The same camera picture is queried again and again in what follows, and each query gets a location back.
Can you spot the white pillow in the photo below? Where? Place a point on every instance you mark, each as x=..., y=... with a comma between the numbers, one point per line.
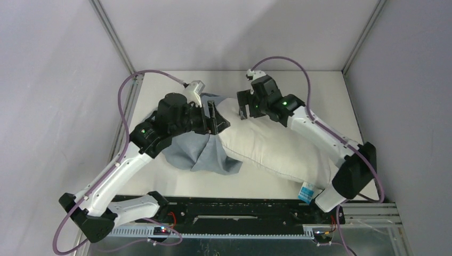
x=277, y=163

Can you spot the grey-blue pillowcase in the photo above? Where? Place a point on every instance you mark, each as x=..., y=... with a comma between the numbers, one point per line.
x=192, y=151

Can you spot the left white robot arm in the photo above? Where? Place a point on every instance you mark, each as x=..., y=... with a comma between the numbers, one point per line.
x=93, y=210

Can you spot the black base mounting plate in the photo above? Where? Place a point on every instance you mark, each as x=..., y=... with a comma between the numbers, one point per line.
x=244, y=214

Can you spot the aluminium frame post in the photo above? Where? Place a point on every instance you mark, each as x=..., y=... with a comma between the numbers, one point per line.
x=369, y=24
x=109, y=28

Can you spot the right aluminium frame post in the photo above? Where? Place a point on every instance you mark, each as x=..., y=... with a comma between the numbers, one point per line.
x=369, y=24

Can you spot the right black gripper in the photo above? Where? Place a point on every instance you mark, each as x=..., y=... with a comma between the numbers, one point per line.
x=244, y=98

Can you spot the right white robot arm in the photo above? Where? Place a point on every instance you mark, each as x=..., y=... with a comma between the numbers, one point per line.
x=356, y=163

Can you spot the aluminium base frame rails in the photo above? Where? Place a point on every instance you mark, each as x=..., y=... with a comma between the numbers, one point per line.
x=369, y=229

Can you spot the grey slotted cable duct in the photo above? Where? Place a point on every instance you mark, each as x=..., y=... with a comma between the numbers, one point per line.
x=161, y=232

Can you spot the left aluminium frame post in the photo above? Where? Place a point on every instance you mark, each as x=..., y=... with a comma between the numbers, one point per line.
x=109, y=28

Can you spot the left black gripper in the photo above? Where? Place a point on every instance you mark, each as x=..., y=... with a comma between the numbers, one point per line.
x=217, y=122

